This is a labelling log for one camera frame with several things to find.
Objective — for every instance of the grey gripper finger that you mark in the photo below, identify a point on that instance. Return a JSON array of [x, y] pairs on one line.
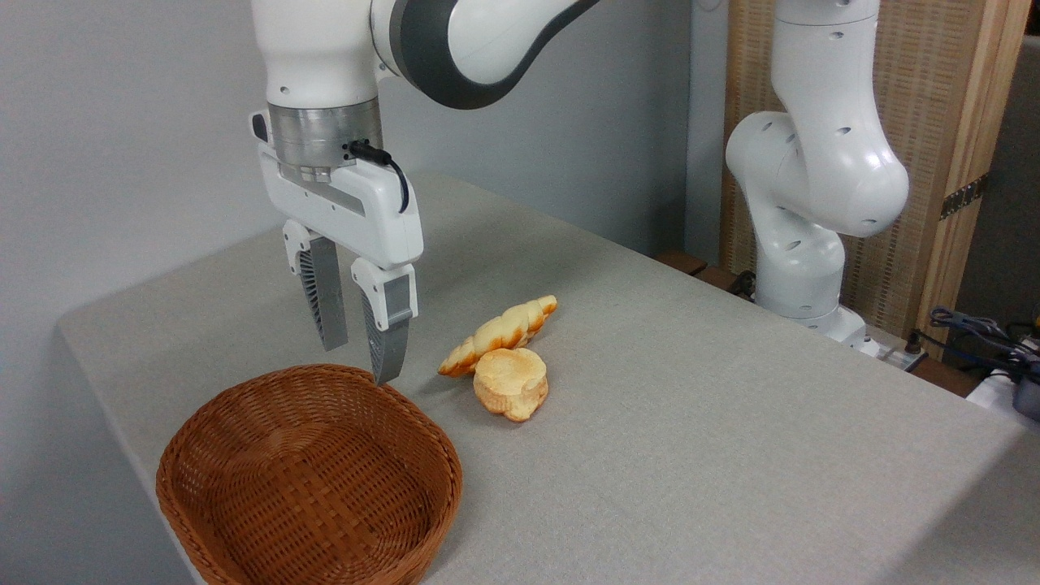
[[392, 325], [327, 292]]

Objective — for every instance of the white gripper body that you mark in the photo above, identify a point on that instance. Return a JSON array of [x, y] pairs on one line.
[[366, 213]]

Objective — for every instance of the long braided bread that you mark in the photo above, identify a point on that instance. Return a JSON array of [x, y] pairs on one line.
[[502, 331]]

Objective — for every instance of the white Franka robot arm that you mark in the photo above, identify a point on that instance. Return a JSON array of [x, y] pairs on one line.
[[821, 162]]

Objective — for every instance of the robot base connector block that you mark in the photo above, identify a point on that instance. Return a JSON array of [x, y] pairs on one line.
[[903, 351]]

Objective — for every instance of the round bread bun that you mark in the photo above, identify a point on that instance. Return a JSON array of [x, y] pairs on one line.
[[512, 382]]

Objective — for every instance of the brown wicker basket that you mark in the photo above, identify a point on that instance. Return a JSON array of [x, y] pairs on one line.
[[309, 479]]

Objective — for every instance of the wooden rattan screen panel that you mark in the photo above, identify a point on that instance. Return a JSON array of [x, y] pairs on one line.
[[926, 89]]

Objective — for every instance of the metal screen hinge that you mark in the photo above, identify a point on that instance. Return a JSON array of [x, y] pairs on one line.
[[964, 197]]

